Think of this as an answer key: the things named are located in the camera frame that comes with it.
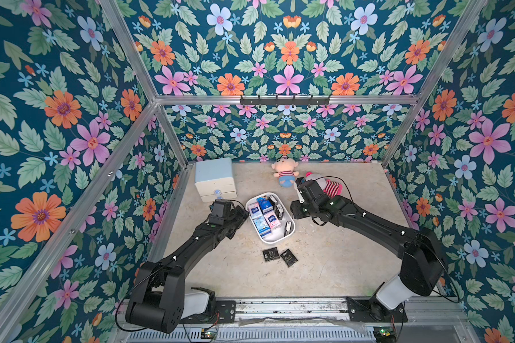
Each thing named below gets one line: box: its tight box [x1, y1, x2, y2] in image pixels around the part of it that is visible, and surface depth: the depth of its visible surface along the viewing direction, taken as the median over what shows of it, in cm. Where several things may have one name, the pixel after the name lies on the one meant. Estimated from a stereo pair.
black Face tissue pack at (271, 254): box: [262, 246, 281, 263], surface depth 87 cm
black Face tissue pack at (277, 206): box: [268, 194, 284, 221], surface depth 98 cm
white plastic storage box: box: [245, 191, 297, 245], surface depth 95 cm
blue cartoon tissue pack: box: [256, 195, 274, 214], surface depth 98 cm
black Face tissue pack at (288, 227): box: [283, 220, 293, 237], surface depth 90 cm
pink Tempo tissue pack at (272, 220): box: [263, 211, 282, 230], surface depth 92 cm
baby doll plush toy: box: [271, 157, 300, 188], surface depth 111 cm
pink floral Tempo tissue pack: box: [248, 202, 263, 220], surface depth 95 cm
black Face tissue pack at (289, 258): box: [279, 248, 299, 268], surface depth 86 cm
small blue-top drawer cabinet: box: [194, 157, 237, 203], surface depth 99 cm
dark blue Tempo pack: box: [252, 215, 272, 238], surface depth 90 cm
